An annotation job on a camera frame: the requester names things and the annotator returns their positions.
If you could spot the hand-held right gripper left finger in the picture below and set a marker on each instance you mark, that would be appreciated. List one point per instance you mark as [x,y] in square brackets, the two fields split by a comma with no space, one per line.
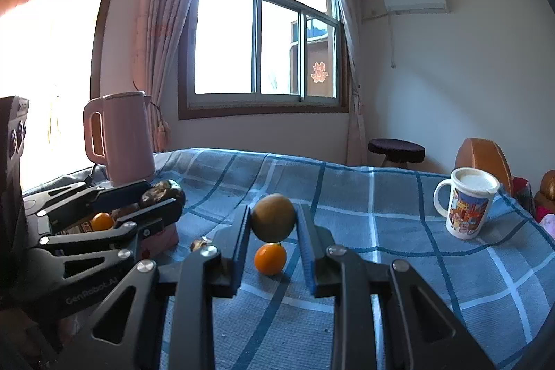
[240,248]

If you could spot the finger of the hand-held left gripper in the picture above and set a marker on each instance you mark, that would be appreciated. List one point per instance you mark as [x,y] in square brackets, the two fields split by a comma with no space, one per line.
[160,212]
[123,194]

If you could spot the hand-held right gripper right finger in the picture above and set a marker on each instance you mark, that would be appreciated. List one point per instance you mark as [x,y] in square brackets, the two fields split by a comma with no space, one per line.
[305,248]

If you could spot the dark snack top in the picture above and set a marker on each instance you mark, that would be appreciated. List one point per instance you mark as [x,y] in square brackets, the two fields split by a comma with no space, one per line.
[162,190]

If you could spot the pink metal tin box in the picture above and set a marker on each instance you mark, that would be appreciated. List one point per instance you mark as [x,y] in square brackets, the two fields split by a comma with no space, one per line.
[162,240]

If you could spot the small yellow-green fruit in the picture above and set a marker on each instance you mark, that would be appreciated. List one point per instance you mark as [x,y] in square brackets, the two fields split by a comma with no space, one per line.
[274,218]

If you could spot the brown round fruit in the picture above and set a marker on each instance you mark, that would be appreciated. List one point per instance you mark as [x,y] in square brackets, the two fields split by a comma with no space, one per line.
[125,213]

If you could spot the orange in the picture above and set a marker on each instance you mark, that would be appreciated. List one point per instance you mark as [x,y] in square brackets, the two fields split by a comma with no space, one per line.
[102,222]
[270,259]

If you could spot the small brown fruit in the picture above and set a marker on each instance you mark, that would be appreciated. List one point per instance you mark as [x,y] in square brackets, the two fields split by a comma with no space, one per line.
[200,244]

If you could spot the pink electric kettle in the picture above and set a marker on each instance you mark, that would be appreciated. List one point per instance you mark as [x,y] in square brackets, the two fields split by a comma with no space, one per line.
[125,136]

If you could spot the blue plaid tablecloth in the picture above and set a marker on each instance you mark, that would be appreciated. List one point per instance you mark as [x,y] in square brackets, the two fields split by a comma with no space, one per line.
[390,266]

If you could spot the dark round stool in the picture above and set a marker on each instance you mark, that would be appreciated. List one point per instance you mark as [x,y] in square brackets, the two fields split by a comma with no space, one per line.
[396,149]

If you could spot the brown framed window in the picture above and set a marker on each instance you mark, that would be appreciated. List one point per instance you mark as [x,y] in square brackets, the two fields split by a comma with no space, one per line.
[256,101]

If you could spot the brown framed door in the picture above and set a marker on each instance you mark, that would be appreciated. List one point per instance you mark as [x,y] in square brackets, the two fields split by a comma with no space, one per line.
[104,27]

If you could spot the white cartoon print mug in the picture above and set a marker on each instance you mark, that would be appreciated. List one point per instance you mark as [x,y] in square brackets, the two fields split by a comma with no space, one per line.
[470,205]

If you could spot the pink curtain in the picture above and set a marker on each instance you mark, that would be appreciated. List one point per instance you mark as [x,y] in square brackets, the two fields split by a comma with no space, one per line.
[169,27]
[353,71]

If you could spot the red paper window decoration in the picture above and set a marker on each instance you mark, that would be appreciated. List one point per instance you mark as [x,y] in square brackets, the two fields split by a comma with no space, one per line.
[319,71]

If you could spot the white air conditioner pipe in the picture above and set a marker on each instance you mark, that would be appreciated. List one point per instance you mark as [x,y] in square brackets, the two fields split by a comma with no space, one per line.
[393,40]

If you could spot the pink cloth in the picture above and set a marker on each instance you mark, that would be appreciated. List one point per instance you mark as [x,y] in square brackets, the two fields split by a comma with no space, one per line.
[547,225]

